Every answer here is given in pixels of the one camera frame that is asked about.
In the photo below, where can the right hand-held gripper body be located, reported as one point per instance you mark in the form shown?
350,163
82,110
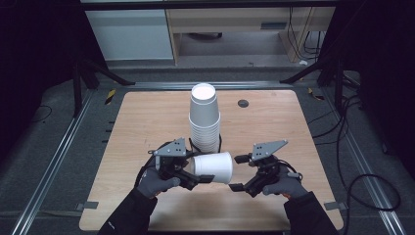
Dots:
266,163

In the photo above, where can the dark curtain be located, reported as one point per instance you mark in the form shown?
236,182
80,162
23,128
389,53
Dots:
385,81
32,65

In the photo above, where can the white cabinet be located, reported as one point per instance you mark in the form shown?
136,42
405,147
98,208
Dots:
130,34

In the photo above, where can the person's right hand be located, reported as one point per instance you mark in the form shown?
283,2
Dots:
288,186

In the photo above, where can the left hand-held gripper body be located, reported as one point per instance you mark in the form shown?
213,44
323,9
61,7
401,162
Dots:
173,163

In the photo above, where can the stack of white cups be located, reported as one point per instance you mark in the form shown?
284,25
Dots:
204,114

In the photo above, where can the yellow tape strip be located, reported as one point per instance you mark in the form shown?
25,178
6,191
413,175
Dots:
314,94
110,96

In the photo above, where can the grey tape piece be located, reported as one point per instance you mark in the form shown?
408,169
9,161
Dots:
88,205
335,206

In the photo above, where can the white disposable cup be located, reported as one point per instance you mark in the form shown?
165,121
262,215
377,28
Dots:
215,166

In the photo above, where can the metal floor rail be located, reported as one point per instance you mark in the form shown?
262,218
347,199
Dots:
365,163
52,169

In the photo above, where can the person's left hand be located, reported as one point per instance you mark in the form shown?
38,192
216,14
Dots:
151,182

